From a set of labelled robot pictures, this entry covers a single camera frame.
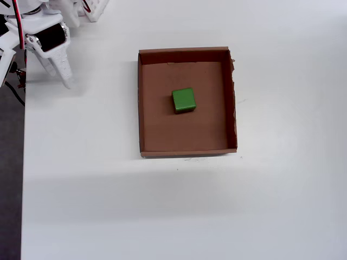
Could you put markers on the metal table clamp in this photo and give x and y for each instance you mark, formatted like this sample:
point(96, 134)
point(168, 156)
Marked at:
point(20, 73)

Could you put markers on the green cube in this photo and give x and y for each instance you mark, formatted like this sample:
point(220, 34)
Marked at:
point(183, 98)

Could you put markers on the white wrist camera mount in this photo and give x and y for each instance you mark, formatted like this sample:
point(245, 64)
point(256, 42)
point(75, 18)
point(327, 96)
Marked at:
point(6, 62)

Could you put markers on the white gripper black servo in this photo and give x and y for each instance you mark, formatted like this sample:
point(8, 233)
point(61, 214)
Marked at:
point(51, 38)

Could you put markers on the brown cardboard box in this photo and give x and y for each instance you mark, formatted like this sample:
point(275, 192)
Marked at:
point(162, 130)

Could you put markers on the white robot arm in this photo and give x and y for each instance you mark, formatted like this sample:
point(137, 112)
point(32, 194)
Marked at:
point(65, 10)

